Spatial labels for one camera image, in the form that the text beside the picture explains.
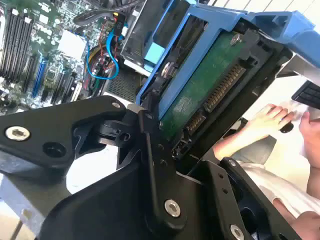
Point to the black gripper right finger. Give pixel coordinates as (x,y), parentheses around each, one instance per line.
(217,185)

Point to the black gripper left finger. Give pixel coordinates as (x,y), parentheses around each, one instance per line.
(50,130)

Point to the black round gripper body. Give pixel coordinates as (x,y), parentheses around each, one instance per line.
(105,215)

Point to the hard disk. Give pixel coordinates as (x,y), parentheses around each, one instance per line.
(200,82)

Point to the person's left hand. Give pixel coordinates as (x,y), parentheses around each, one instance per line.
(267,122)

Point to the person's right hand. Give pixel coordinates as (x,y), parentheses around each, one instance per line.
(312,140)

